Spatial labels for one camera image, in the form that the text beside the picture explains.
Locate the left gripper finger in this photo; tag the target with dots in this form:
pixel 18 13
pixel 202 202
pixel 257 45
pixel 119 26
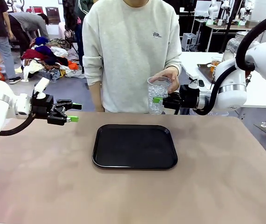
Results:
pixel 73 119
pixel 70 104

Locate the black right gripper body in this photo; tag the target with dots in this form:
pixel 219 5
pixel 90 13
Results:
pixel 189 98

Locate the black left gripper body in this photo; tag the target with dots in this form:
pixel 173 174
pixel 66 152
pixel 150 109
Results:
pixel 42 105

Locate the tall clear plastic iced cup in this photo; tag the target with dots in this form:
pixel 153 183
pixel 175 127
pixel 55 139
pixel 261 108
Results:
pixel 156 93

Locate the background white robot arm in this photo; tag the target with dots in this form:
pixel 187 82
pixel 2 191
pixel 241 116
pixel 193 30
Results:
pixel 247 9
pixel 213 9

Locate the person's right forearm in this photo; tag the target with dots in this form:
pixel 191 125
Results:
pixel 96 95

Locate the glass drink dispenser jar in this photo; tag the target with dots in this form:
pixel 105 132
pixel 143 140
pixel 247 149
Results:
pixel 231 47

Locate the person's left hand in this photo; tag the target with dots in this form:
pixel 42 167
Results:
pixel 174 79

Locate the person's right hand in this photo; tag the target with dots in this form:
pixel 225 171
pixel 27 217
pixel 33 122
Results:
pixel 100 109

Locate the dark metal tray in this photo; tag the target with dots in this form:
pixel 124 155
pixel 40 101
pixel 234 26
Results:
pixel 205 70

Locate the person in grey sweatshirt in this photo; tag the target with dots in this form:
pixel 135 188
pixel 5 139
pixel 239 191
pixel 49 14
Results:
pixel 128 58

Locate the pile of colourful clothes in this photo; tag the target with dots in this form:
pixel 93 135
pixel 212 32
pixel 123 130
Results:
pixel 44 53

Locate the black plastic serving tray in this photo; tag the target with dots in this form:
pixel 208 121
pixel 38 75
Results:
pixel 135 147

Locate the white side table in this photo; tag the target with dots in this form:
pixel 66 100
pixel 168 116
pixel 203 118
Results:
pixel 261 95

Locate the background person in grey top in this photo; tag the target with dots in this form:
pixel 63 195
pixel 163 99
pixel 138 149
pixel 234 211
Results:
pixel 28 21

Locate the white background board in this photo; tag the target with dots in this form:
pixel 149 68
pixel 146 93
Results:
pixel 202 8

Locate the grey metal box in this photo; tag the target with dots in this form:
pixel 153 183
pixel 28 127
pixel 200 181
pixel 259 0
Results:
pixel 251 24

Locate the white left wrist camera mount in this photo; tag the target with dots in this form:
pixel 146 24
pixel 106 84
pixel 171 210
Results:
pixel 42 85

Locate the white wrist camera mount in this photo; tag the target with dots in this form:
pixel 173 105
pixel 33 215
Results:
pixel 194 78
pixel 42 85

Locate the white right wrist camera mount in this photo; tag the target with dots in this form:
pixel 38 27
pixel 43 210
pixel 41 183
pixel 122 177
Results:
pixel 194 78

